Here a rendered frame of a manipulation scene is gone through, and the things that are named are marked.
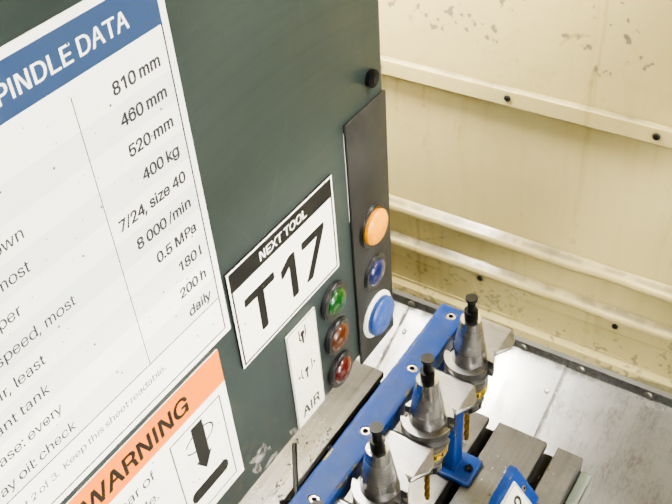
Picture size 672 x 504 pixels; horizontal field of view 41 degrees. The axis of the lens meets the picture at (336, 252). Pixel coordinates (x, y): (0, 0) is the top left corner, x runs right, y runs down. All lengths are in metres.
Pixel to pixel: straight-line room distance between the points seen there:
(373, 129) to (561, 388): 1.15
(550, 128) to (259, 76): 0.97
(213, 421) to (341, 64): 0.21
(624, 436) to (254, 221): 1.22
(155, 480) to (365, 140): 0.23
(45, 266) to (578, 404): 1.35
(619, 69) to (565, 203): 0.26
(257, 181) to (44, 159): 0.14
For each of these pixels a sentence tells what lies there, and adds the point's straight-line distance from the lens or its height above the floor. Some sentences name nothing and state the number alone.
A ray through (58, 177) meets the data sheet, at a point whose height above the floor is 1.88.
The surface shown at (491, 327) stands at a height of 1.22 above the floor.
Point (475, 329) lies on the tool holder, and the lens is 1.09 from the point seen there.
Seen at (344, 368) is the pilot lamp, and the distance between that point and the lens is 0.60.
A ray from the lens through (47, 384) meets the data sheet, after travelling 0.39.
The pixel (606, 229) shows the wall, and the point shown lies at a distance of 1.43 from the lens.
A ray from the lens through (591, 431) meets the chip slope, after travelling 1.61.
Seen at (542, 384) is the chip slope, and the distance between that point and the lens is 1.64.
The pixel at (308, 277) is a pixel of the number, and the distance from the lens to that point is 0.53.
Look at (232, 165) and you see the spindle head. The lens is 0.43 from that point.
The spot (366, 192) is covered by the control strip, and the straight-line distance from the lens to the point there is 0.56.
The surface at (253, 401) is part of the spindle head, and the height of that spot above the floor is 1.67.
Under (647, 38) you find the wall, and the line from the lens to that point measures 1.25.
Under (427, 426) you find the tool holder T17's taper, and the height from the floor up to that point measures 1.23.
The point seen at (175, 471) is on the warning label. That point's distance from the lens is 0.49.
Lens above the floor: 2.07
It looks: 41 degrees down
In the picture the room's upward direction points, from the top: 5 degrees counter-clockwise
